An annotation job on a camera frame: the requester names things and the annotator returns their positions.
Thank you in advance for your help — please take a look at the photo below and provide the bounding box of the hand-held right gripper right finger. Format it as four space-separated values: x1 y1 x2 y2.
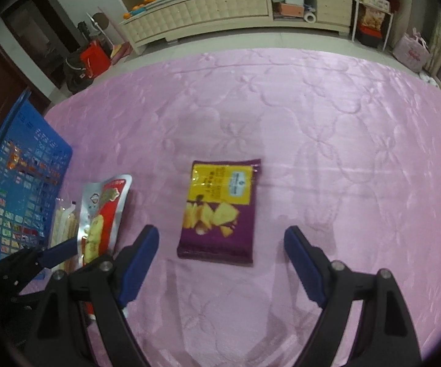
283 225 424 367

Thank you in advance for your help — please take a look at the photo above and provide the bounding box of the purple and yellow chip packet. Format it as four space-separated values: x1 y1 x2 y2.
177 158 262 266

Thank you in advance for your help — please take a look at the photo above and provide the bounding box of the black bag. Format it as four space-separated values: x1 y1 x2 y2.
63 51 91 94

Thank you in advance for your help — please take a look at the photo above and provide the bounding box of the white padded low cabinet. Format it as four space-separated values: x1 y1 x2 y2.
119 0 353 56

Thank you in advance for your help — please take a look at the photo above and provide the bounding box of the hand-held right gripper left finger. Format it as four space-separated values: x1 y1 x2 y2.
23 225 160 367

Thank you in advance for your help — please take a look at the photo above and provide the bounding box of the clear cracker packet green label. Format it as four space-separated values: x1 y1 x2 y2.
48 197 81 272

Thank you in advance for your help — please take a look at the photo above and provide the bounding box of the printed snack bag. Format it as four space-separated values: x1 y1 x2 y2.
362 6 385 31

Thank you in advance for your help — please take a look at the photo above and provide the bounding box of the white metal rack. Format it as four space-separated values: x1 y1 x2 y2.
350 0 401 52

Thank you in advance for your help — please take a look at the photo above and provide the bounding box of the orange flat box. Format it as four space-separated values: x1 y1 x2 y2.
279 3 305 17

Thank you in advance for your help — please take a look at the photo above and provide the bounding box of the red and silver snack packet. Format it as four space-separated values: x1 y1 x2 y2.
77 174 133 320

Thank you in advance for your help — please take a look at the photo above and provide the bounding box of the red box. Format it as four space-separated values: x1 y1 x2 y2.
358 25 383 46

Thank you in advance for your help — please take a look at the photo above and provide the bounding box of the blue plastic basket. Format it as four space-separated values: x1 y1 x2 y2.
0 88 73 268

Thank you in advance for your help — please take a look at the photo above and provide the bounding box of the pink quilted blanket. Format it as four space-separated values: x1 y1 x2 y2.
17 48 441 367

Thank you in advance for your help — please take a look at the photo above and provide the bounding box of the pink tote bag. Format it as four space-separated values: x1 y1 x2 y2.
392 31 433 73

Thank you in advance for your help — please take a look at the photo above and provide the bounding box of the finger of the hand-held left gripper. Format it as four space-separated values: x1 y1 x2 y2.
37 242 79 269

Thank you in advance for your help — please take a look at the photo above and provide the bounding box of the red bag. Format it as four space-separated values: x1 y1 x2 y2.
80 38 112 81

